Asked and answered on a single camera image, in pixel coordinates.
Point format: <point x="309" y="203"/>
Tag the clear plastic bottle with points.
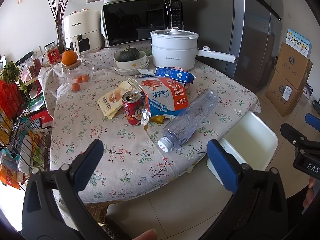
<point x="180" y="129"/>

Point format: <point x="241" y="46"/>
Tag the black wire rack with snacks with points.
<point x="24" y="137"/>

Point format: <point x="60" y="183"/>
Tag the red soda can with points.
<point x="133" y="103"/>

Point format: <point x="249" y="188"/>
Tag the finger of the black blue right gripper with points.
<point x="257" y="207"/>

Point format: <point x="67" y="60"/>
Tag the dried twig bouquet vase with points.
<point x="58" y="8"/>

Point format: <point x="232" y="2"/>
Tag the yellow bread snack packet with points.
<point x="111" y="102"/>

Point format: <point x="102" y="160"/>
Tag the blue biscuit box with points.
<point x="173" y="73"/>

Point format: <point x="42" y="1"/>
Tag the upper cardboard box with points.
<point x="293" y="66"/>

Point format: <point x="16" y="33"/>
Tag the white trash bin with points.
<point x="251" y="141"/>

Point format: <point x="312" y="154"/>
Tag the large orange fruit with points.
<point x="69" y="57"/>

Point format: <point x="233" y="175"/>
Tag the red labelled jar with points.
<point x="52" y="53"/>

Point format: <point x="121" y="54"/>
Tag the cardboard box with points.
<point x="282" y="94"/>
<point x="293" y="66"/>

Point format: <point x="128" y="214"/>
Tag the white electric cooking pot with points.
<point x="178" y="48"/>

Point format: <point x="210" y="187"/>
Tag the yellow foil snack wrapper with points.
<point x="147" y="118"/>

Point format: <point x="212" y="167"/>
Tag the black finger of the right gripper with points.
<point x="292" y="135"/>

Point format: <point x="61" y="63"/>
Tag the white air fryer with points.
<point x="82" y="31"/>

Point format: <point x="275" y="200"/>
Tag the glass teapot with wooden lid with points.
<point x="79" y="68"/>

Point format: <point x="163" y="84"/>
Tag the grey refrigerator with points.
<point x="248" y="29"/>

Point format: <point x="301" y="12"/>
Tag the person's right hand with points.
<point x="310" y="193"/>

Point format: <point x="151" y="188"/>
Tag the person's left thumb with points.
<point x="148" y="235"/>

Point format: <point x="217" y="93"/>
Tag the black microwave oven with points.
<point x="126" y="21"/>

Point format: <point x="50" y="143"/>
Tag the small orange tangerine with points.
<point x="75" y="87"/>

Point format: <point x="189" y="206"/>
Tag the red white milk powder bag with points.
<point x="163" y="95"/>

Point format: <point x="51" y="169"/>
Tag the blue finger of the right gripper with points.
<point x="313" y="121"/>

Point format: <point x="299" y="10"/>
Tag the lower cardboard box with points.
<point x="282" y="94"/>

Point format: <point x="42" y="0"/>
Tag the blue white printed box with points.
<point x="299" y="43"/>

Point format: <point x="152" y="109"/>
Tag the dark green pumpkin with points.
<point x="129" y="54"/>

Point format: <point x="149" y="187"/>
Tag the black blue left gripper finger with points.
<point x="41" y="218"/>

